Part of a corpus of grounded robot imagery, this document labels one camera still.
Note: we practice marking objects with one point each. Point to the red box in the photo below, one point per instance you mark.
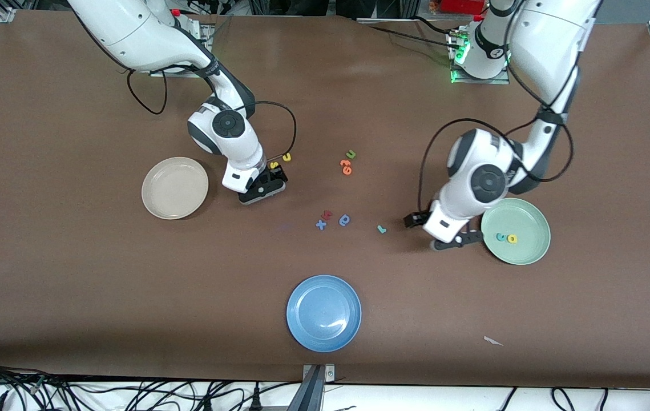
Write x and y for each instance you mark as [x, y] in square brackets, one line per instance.
[461, 5]

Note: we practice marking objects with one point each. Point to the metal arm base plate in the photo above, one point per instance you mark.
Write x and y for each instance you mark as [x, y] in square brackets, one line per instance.
[159, 74]
[473, 81]

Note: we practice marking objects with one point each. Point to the beige plate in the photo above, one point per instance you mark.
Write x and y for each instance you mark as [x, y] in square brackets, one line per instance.
[173, 188]

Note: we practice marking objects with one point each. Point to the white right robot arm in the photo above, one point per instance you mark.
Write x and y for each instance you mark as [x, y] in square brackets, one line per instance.
[227, 131]

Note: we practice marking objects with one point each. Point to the white paper scrap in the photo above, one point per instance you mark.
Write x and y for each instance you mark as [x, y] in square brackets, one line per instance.
[493, 341]

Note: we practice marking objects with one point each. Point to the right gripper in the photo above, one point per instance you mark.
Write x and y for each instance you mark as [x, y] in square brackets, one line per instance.
[272, 173]

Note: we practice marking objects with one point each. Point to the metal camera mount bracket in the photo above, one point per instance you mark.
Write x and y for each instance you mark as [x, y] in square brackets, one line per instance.
[319, 374]

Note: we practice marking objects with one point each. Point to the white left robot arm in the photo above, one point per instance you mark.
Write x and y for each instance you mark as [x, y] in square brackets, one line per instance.
[484, 171]

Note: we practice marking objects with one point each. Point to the green plate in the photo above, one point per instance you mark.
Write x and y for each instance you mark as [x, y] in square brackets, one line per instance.
[530, 220]

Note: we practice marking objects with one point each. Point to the blue plate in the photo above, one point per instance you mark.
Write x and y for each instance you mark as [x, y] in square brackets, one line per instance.
[324, 314]

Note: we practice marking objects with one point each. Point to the blue foam letter a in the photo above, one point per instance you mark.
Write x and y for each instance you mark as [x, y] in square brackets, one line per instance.
[344, 220]

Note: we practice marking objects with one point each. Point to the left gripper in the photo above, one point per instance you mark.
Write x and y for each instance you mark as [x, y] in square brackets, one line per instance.
[419, 219]

